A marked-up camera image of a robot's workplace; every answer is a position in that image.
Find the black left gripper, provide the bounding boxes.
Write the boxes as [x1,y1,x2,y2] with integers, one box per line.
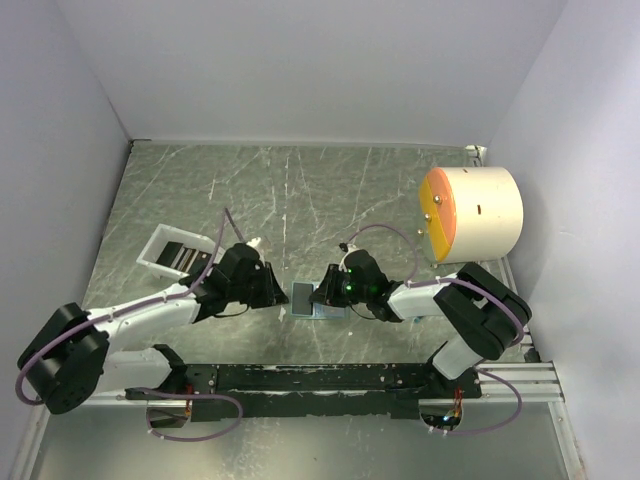
[228,260,290,308]

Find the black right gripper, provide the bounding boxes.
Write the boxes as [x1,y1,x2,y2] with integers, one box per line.
[308,264,370,308]

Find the green card holder wallet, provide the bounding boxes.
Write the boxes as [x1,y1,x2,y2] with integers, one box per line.
[290,281,348,320]

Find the black credit card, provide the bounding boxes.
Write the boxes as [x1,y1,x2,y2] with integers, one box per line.
[291,282,314,317]

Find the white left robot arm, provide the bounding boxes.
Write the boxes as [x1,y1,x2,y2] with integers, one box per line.
[15,243,289,415]

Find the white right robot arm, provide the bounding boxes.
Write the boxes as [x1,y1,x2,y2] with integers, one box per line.
[309,249,532,398]

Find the black cards in tray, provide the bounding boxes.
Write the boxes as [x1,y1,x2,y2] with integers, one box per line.
[156,241,211,274]

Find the white card tray box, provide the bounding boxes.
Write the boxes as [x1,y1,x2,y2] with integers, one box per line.
[136,224,216,281]

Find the white cylinder with orange lid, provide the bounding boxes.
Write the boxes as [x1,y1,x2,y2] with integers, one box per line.
[418,166,524,264]

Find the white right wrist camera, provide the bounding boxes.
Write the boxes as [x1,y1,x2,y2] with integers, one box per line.
[339,242,358,255]

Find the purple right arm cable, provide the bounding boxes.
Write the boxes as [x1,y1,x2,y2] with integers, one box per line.
[339,223,526,436]

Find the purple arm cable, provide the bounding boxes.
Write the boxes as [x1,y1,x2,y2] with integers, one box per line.
[339,223,526,436]
[17,207,246,442]

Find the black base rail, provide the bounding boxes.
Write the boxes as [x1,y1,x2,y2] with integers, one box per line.
[125,345,481,422]

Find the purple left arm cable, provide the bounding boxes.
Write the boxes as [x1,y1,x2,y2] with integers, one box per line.
[17,207,246,442]

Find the aluminium frame profile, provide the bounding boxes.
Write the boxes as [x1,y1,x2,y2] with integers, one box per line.
[479,362,564,403]

